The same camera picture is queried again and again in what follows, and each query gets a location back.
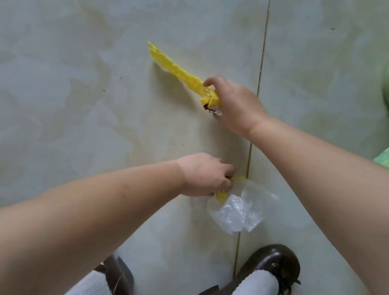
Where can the person's right hand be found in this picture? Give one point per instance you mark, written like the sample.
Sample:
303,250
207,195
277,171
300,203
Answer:
238,106

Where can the person's left hand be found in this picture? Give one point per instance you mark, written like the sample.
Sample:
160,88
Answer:
200,174

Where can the person's left fingers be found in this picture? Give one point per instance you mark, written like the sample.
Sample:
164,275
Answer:
225,177

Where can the person's right fingers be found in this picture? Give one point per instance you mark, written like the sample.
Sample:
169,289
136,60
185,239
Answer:
216,82

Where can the yellow plastic bag strip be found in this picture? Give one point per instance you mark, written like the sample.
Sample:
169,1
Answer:
223,195

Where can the clear plastic wrapper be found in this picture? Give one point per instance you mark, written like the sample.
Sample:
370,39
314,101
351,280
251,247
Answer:
240,208

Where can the yellow plastic bag roll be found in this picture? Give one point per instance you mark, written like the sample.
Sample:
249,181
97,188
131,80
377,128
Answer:
176,68

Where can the person's left forearm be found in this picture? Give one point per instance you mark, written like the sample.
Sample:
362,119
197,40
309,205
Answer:
75,223

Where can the person's right forearm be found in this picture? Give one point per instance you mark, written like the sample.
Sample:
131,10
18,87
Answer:
335,184

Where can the small brown white label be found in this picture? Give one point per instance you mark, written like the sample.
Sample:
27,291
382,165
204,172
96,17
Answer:
213,111

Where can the person's right brown shoe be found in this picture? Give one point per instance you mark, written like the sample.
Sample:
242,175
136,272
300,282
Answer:
272,259

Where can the person's brown shoe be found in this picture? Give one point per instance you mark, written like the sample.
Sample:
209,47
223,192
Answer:
119,281
272,259

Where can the person's left brown shoe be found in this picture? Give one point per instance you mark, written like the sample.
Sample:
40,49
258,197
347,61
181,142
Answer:
119,281

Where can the person's left white sock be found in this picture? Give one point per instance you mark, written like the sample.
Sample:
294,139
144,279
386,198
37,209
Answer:
90,290

